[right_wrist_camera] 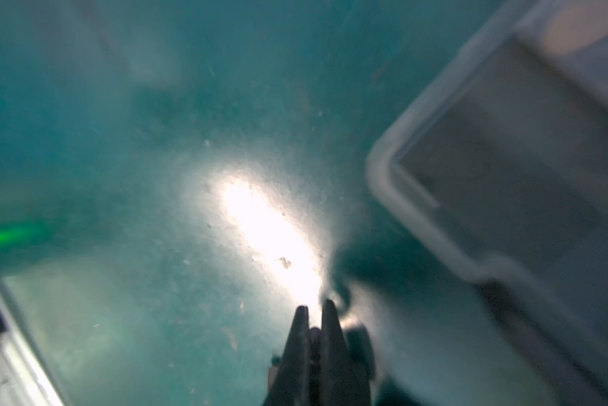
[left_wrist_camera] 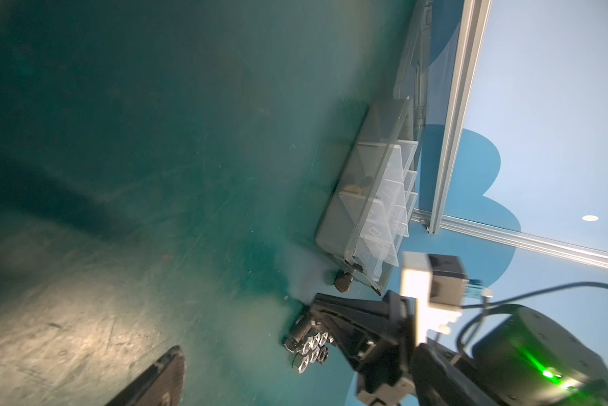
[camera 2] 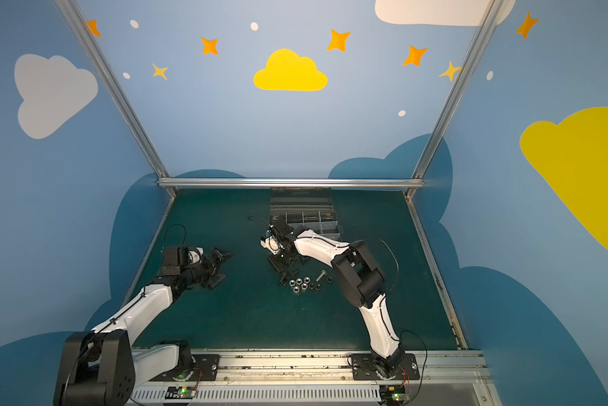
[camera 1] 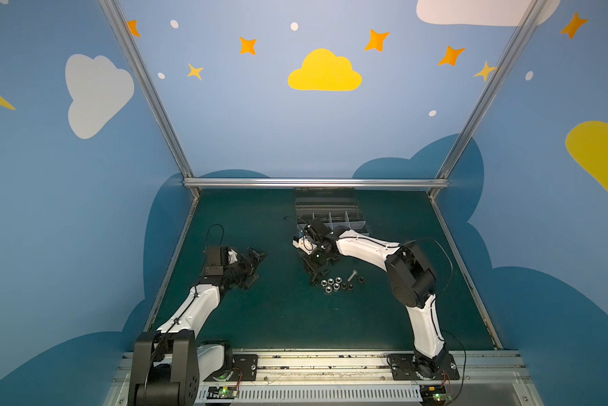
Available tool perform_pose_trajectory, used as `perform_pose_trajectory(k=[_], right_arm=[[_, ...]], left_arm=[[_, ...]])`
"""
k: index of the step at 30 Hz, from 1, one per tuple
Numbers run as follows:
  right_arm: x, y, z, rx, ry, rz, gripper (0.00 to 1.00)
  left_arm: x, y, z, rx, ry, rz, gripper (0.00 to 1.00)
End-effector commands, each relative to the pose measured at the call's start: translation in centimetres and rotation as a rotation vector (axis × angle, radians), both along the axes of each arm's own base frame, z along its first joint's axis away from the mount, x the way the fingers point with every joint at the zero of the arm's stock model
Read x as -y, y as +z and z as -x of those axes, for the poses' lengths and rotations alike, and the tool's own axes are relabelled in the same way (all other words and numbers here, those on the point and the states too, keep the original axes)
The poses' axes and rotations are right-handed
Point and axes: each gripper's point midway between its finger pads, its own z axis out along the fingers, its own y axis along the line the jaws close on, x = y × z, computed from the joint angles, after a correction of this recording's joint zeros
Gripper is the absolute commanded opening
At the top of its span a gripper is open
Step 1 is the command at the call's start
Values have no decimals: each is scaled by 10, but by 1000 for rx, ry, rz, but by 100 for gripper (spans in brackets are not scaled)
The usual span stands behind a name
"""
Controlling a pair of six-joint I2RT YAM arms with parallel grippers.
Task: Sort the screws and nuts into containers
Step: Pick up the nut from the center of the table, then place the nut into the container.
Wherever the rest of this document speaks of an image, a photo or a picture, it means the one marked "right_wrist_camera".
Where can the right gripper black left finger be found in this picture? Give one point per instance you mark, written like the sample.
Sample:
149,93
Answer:
291,386

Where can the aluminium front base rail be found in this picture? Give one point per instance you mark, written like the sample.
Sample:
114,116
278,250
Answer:
23,377

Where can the black bolt with head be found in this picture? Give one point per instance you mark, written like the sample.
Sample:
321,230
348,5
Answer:
360,348

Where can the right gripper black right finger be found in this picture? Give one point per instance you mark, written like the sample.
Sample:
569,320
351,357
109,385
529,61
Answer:
343,381

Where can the clear plastic organizer box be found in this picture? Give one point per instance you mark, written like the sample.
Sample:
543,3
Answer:
500,168

